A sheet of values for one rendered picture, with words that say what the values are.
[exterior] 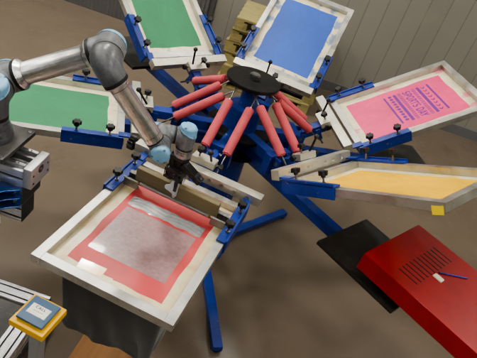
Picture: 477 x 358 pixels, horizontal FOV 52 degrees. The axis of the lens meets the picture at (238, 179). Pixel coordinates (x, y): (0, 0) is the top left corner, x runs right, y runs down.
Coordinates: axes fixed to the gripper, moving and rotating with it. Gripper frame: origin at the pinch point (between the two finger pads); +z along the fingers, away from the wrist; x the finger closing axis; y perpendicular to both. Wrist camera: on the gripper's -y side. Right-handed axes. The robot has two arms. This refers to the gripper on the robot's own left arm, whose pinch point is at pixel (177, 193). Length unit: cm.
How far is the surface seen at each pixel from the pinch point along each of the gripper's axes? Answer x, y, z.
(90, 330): 50, 6, 45
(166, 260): 31.1, -12.4, 8.0
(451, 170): -52, -108, -39
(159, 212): 8.0, 3.2, 7.5
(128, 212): 15.4, 14.3, 8.1
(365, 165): -71, -75, -14
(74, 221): 37.2, 26.9, 4.7
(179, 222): 8.0, -7.1, 7.6
